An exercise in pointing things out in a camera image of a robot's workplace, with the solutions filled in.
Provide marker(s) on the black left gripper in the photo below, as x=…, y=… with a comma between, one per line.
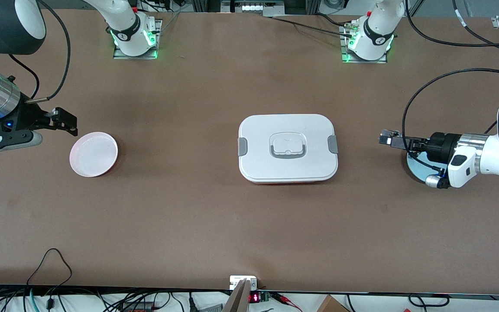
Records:
x=441, y=143

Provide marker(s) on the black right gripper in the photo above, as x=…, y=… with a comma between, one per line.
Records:
x=23, y=117

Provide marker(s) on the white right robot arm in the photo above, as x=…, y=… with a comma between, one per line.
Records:
x=128, y=30

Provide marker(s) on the light blue round plate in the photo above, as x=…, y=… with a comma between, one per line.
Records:
x=418, y=167

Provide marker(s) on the pink round plate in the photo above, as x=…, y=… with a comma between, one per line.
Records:
x=93, y=154

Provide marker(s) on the white lidded lunch box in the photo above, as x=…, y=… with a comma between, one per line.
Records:
x=288, y=169

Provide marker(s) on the brown cardboard box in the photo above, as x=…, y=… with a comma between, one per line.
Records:
x=329, y=305

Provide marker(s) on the red clip lead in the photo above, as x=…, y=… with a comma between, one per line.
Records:
x=286, y=300

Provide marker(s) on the white power strip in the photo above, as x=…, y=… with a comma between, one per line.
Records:
x=258, y=7

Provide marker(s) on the red digit display board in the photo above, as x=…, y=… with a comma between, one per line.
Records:
x=254, y=297

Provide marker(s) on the small white box device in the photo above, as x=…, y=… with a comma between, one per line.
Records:
x=236, y=281

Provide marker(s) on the grey metal bar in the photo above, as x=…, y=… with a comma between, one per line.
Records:
x=238, y=301

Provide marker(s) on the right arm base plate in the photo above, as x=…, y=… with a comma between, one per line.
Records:
x=119, y=55

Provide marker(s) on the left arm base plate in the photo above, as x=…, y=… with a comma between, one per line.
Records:
x=377, y=61

